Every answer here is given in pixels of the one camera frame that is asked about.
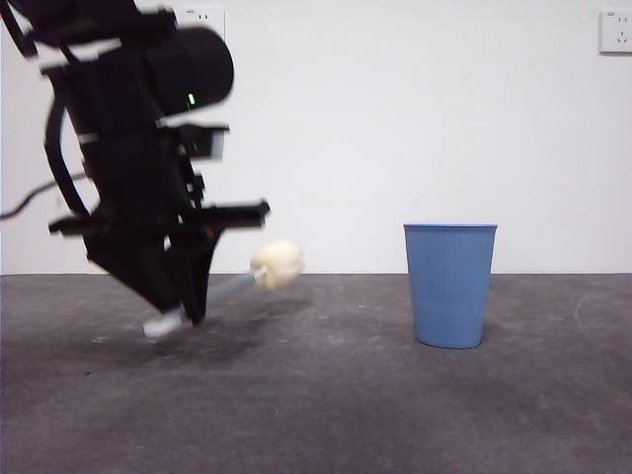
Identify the grey cup brush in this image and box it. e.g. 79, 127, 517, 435
142, 239, 306, 340

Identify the blue ribbed plastic cup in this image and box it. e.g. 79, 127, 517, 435
403, 222, 499, 351

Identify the black flat left gripper cable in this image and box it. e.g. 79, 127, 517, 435
43, 103, 103, 216

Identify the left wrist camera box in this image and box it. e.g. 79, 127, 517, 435
175, 122, 232, 162

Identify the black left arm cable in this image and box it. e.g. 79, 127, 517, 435
0, 172, 90, 221

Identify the white wall socket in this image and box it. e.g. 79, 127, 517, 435
598, 9, 632, 55
173, 7, 227, 39

